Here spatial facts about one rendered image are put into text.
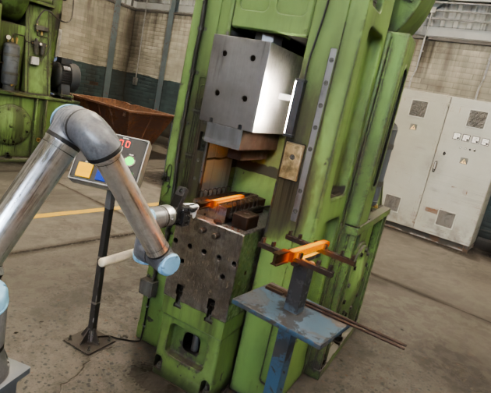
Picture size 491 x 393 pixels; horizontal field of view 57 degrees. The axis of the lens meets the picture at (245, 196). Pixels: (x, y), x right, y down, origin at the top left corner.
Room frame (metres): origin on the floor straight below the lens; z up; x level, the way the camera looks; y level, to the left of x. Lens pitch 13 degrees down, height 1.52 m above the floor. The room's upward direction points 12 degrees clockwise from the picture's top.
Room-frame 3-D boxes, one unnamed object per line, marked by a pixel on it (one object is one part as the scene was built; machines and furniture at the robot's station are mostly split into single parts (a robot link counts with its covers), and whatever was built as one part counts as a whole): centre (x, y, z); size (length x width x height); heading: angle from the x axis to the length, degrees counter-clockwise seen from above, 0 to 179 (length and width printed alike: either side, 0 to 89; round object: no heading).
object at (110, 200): (2.28, 0.70, 0.54); 0.04 x 0.04 x 1.08; 64
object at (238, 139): (2.30, 0.07, 1.32); 0.42 x 0.20 x 0.10; 154
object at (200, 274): (2.28, 0.02, 0.69); 0.56 x 0.38 x 0.45; 154
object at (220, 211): (2.30, 0.07, 0.96); 0.42 x 0.20 x 0.09; 154
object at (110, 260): (2.18, 0.51, 0.62); 0.44 x 0.05 x 0.05; 154
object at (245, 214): (2.09, -0.02, 0.95); 0.12 x 0.08 x 0.06; 154
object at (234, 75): (2.28, 0.03, 1.56); 0.42 x 0.39 x 0.40; 154
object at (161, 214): (1.69, 0.34, 0.98); 0.12 x 0.09 x 0.10; 154
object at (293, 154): (2.09, -0.18, 1.27); 0.09 x 0.02 x 0.17; 64
